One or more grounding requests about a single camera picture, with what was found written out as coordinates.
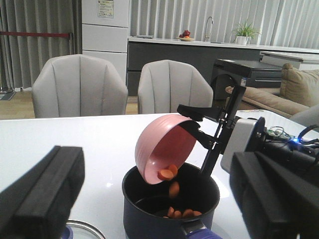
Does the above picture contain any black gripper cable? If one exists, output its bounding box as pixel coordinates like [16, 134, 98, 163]
[264, 124, 319, 160]

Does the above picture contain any grey upholstered chair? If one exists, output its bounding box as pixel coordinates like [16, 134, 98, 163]
[32, 54, 128, 118]
[138, 60, 213, 114]

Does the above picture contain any beige sofa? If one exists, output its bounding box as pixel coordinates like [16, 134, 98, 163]
[239, 63, 319, 118]

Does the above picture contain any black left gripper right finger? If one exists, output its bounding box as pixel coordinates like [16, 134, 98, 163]
[230, 152, 319, 239]

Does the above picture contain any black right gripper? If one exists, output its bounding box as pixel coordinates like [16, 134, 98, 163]
[177, 85, 246, 177]

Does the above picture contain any grey curtain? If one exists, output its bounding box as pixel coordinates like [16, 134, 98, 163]
[0, 0, 82, 89]

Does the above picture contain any potted green plant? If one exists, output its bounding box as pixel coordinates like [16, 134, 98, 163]
[232, 20, 260, 45]

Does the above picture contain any dark side table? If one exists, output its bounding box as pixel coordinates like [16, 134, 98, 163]
[210, 59, 282, 100]

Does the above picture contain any left grey upholstered chair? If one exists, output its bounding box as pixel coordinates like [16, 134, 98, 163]
[32, 54, 128, 118]

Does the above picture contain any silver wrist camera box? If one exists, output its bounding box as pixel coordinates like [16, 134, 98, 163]
[220, 117, 265, 173]

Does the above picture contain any fruit plate on counter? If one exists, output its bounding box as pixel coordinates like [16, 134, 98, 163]
[177, 30, 194, 42]

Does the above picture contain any dark blue saucepan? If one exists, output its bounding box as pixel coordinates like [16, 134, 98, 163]
[122, 163, 220, 239]

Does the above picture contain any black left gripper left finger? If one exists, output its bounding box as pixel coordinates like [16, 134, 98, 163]
[0, 146, 85, 239]

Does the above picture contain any right grey upholstered chair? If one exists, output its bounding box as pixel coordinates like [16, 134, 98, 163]
[138, 60, 213, 114]

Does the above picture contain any glass lid blue knob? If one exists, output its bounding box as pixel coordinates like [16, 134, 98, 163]
[60, 219, 106, 239]

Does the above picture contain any chrome kitchen faucet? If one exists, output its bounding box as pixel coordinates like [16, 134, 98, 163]
[204, 16, 214, 42]

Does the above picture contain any pink plastic bowl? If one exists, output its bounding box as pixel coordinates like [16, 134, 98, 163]
[135, 114, 200, 184]

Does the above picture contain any white refrigerator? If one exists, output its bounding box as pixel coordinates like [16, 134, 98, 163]
[82, 0, 129, 82]

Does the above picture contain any red barrier belt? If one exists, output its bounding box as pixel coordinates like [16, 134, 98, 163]
[0, 31, 72, 38]

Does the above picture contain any dark grey kitchen counter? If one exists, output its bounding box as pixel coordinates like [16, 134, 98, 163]
[126, 36, 319, 96]

